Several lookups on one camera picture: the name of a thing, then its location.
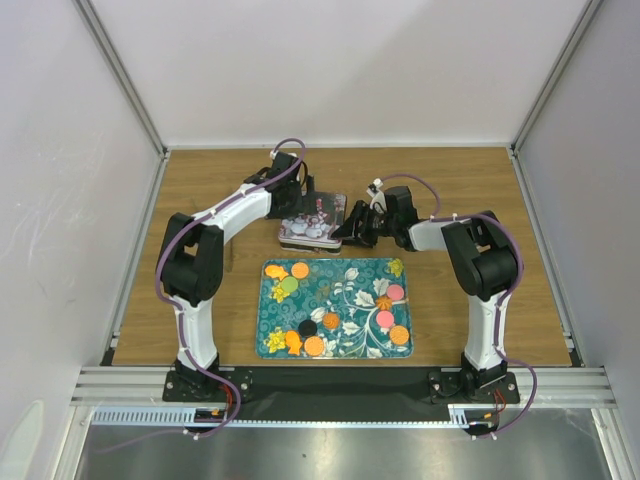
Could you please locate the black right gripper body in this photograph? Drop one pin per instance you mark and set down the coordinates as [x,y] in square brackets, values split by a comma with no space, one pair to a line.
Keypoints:
[390,223]

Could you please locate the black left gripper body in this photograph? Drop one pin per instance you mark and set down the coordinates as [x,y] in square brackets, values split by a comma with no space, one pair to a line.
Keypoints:
[294,202]

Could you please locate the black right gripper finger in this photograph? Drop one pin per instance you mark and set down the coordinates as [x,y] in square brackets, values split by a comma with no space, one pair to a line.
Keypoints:
[366,239]
[354,225]

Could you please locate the gold cookie tin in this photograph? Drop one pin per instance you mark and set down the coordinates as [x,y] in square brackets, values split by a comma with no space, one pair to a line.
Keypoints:
[312,247]

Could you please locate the gold tin lid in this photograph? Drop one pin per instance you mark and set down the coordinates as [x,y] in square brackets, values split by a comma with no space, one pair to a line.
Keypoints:
[325,213]

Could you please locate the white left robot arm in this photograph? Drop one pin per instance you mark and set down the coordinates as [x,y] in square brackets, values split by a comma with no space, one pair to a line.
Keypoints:
[190,266]

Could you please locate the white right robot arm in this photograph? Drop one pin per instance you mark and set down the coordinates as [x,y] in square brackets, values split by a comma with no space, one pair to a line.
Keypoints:
[484,256]

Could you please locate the pink sandwich cookie upper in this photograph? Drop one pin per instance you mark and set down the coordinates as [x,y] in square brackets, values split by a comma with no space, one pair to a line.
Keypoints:
[395,292]

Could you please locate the pink sandwich cookie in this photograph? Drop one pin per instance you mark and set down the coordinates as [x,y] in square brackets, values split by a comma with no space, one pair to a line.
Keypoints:
[385,319]
[395,292]

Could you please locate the tan round cookie back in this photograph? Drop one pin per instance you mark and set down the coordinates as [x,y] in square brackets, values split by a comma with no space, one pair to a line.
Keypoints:
[300,270]

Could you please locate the orange fish cookie back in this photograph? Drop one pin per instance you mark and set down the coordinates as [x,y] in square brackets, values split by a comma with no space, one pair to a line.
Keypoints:
[277,272]

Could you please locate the orange fish cookie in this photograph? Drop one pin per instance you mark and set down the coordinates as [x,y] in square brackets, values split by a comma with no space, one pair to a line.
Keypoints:
[277,272]
[293,342]

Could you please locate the blue floral tray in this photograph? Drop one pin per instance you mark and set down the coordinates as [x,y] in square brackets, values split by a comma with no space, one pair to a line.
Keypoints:
[355,289]

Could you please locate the pink sandwich cookie lower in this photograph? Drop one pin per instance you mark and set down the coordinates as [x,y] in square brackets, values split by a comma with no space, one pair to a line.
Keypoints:
[385,319]

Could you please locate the green cookie back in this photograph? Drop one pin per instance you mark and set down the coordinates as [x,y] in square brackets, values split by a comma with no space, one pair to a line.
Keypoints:
[289,284]

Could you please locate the orange round waffle cookie right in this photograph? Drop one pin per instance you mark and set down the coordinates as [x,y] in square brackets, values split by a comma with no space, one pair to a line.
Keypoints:
[399,335]

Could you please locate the orange round cookie front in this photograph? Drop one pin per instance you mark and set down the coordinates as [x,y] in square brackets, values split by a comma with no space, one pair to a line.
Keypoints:
[314,346]

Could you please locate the orange fish cookie front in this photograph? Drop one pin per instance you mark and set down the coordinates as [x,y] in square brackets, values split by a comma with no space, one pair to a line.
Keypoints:
[293,342]

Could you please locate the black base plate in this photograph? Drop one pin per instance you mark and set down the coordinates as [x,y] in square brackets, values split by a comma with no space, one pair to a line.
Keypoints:
[340,387]

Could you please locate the white cable duct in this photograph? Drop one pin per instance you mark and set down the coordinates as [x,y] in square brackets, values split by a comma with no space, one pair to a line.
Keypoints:
[209,417]

